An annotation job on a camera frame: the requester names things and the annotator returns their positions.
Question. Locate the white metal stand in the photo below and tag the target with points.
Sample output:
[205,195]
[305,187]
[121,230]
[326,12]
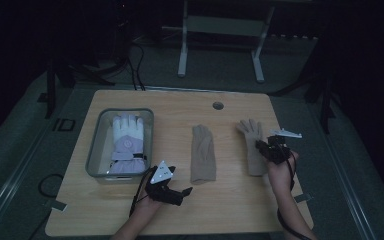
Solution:
[223,25]

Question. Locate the grey round table grommet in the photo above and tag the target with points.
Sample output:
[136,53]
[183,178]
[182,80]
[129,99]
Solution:
[218,106]

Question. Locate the grey tape strip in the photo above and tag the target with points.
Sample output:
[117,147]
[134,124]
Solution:
[59,205]
[303,197]

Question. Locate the person's right hand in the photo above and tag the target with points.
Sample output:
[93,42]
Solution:
[280,176]

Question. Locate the person's left hand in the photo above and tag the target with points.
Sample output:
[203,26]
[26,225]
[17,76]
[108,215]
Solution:
[145,205]

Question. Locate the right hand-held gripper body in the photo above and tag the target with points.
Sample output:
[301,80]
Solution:
[276,150]

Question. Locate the beige knit glove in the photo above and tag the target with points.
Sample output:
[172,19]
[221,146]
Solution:
[202,156]
[255,163]

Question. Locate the purple and white glove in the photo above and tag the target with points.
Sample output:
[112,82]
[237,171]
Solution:
[127,143]

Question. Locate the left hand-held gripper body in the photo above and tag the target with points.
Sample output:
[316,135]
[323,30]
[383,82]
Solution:
[161,173]

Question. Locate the black tripod stand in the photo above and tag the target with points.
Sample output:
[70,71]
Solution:
[326,100]
[50,90]

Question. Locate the grey plastic bin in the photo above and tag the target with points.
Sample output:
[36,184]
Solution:
[103,143]

